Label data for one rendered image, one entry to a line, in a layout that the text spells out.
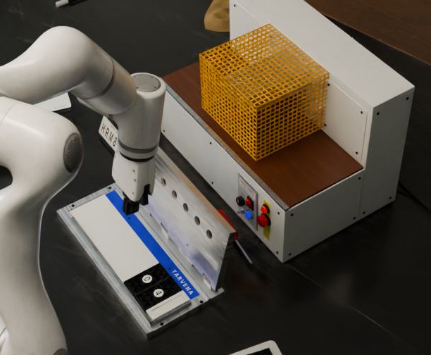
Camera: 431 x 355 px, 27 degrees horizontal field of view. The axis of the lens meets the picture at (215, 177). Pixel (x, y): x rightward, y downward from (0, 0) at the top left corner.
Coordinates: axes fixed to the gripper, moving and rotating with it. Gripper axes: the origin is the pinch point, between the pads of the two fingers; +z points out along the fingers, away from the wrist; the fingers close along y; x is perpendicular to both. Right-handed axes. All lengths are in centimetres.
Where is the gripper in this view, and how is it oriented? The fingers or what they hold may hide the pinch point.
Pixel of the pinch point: (131, 204)
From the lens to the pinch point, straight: 189.9
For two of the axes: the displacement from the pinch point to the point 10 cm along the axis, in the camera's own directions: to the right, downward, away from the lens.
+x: 8.2, -2.7, 5.1
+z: -1.4, 7.6, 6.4
